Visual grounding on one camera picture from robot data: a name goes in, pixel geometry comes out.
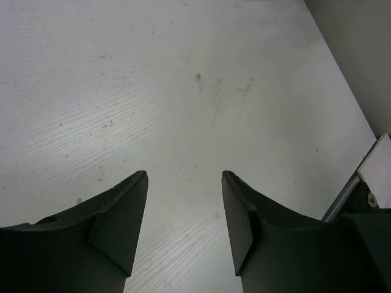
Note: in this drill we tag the white foam board panel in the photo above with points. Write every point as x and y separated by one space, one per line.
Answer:
375 171

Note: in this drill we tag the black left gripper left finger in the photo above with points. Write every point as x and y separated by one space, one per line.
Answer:
90 247

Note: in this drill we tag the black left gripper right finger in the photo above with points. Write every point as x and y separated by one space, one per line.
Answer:
275 249

